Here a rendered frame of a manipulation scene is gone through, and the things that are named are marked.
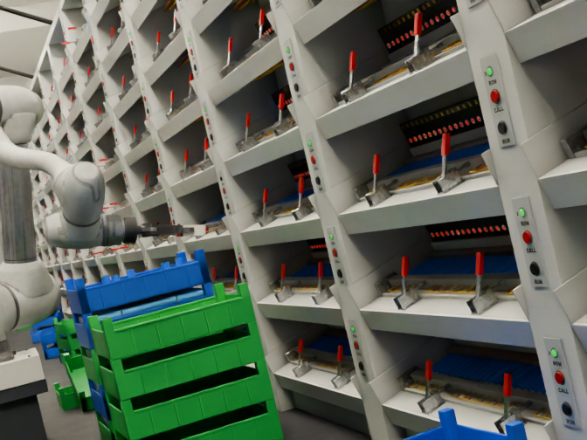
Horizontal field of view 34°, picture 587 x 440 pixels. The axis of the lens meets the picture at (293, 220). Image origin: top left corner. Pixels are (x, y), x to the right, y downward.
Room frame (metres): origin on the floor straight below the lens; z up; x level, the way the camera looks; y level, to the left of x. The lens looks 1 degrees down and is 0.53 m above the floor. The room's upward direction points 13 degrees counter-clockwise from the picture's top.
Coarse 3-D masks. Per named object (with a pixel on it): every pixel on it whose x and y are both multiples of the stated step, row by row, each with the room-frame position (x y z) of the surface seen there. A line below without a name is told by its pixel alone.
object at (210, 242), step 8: (216, 208) 3.26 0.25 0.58; (200, 216) 3.24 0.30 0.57; (208, 216) 3.25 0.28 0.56; (216, 216) 3.26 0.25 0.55; (184, 224) 3.22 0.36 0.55; (192, 224) 3.23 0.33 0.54; (200, 224) 3.22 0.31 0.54; (224, 232) 2.77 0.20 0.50; (184, 240) 3.22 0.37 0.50; (192, 240) 3.10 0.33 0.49; (200, 240) 2.99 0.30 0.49; (208, 240) 2.90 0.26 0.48; (216, 240) 2.82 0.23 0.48; (224, 240) 2.73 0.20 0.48; (192, 248) 3.14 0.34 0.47; (200, 248) 3.04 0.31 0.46; (208, 248) 2.95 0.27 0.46; (216, 248) 2.87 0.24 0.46; (224, 248) 2.78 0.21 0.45; (232, 248) 2.70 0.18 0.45
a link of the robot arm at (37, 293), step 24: (0, 96) 2.91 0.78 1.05; (24, 96) 2.98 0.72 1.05; (0, 120) 2.92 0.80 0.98; (24, 120) 2.97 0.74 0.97; (24, 144) 3.00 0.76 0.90; (0, 168) 2.99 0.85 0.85; (0, 192) 3.01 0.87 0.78; (24, 192) 3.01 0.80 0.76; (24, 216) 3.01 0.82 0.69; (24, 240) 3.02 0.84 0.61; (24, 264) 3.02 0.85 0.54; (24, 288) 3.00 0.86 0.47; (48, 288) 3.07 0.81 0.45; (24, 312) 2.99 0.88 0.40; (48, 312) 3.08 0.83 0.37
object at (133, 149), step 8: (136, 136) 3.90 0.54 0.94; (144, 136) 3.45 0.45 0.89; (120, 144) 3.87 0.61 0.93; (128, 144) 3.89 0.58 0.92; (136, 144) 3.71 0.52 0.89; (144, 144) 3.46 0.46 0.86; (152, 144) 3.36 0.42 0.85; (128, 152) 3.75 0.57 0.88; (136, 152) 3.64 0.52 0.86; (144, 152) 3.53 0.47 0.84; (128, 160) 3.83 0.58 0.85; (136, 160) 3.71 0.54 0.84
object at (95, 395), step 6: (90, 384) 2.28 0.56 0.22; (90, 390) 2.29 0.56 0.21; (102, 390) 2.11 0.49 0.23; (96, 396) 2.21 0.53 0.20; (102, 396) 2.11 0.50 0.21; (96, 402) 2.23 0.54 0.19; (102, 402) 2.13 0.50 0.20; (96, 408) 2.26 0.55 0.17; (102, 408) 2.15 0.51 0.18; (102, 414) 2.17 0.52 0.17; (108, 414) 2.11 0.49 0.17; (108, 420) 2.11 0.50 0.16
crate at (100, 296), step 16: (176, 256) 2.39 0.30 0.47; (144, 272) 2.36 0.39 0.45; (160, 272) 2.18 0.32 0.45; (176, 272) 2.19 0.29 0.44; (192, 272) 2.20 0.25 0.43; (208, 272) 2.22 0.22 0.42; (80, 288) 2.12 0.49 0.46; (96, 288) 2.13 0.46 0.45; (112, 288) 2.14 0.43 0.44; (128, 288) 2.15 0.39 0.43; (144, 288) 2.16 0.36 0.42; (160, 288) 2.18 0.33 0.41; (176, 288) 2.19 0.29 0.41; (80, 304) 2.11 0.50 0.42; (96, 304) 2.12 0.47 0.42; (112, 304) 2.14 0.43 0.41
